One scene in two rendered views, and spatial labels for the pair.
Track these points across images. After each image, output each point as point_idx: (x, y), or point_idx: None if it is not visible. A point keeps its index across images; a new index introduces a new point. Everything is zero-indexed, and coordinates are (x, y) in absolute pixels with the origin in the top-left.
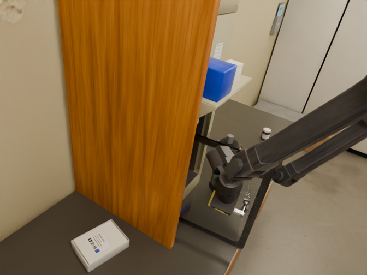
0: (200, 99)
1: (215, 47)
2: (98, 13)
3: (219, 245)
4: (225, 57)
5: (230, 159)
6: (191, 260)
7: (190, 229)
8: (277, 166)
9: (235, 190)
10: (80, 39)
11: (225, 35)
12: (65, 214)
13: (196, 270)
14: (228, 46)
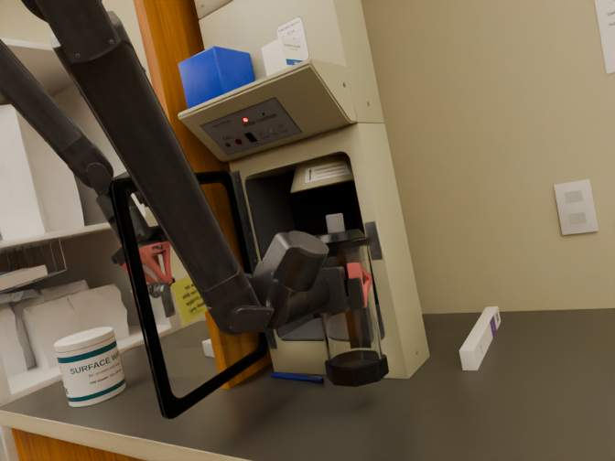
0: (162, 104)
1: (277, 33)
2: None
3: (213, 427)
4: (330, 42)
5: (125, 173)
6: (191, 407)
7: (258, 395)
8: (259, 275)
9: (102, 211)
10: None
11: (300, 5)
12: None
13: None
14: (327, 17)
